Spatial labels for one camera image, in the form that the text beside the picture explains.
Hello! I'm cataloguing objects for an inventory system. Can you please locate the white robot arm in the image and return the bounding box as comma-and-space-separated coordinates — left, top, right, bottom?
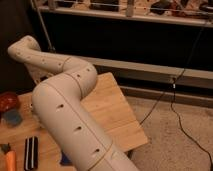
8, 36, 139, 171

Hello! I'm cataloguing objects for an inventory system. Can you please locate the red ceramic bowl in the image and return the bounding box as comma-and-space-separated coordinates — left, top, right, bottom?
0, 92, 20, 113

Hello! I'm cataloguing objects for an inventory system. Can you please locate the blue grey ceramic cup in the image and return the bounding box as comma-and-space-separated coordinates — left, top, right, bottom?
3, 109, 22, 126

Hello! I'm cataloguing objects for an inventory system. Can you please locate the blue sponge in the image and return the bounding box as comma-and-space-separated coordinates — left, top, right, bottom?
60, 153, 72, 166

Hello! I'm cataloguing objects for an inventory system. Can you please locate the black white striped block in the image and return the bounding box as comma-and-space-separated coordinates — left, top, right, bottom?
24, 136, 38, 171

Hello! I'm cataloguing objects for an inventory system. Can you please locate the metal pole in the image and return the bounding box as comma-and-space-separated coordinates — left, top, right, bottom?
32, 0, 56, 53

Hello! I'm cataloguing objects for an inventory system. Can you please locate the cluttered white shelf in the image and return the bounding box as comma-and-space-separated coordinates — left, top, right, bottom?
30, 0, 213, 29

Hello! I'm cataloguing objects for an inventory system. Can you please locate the orange carrot toy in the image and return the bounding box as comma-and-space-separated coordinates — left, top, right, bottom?
0, 144, 17, 171

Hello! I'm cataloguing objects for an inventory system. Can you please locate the black cable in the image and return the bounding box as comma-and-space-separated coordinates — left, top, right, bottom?
139, 19, 213, 171

